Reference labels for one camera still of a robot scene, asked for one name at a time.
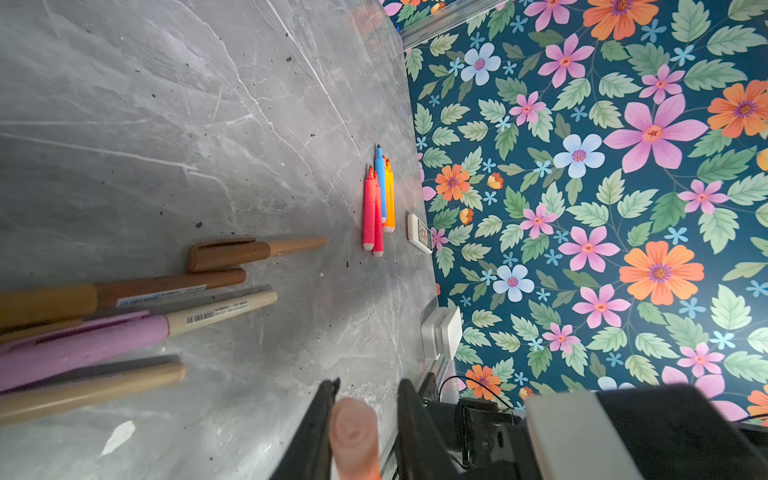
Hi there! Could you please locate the white remote control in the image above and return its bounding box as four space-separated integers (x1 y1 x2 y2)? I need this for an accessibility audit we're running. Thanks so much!
407 213 433 254

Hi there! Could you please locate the yellow orange marker pen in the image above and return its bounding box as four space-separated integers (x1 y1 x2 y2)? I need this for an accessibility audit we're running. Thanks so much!
383 161 397 234

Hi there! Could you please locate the pink lilac marker pen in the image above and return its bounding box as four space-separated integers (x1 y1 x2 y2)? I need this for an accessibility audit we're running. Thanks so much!
1 290 278 392

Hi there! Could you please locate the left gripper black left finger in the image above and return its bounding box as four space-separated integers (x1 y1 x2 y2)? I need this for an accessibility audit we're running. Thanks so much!
270 378 340 480

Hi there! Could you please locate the white flat box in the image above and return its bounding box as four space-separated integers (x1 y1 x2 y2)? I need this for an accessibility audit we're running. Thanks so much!
421 306 463 360

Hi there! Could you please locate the blue marker pen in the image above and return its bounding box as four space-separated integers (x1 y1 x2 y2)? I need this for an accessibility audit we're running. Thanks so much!
374 145 387 223

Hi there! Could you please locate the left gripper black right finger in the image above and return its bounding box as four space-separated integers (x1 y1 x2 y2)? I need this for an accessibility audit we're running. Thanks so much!
395 379 459 480

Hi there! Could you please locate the dark brown marker pen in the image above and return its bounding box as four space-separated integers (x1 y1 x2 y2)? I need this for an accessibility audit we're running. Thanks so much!
186 237 327 273

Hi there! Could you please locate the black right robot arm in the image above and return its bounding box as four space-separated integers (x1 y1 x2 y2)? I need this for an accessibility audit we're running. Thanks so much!
422 369 767 479

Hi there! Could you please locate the red orange marker pen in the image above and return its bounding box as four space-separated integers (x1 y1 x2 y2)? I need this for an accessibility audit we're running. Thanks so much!
362 166 376 251

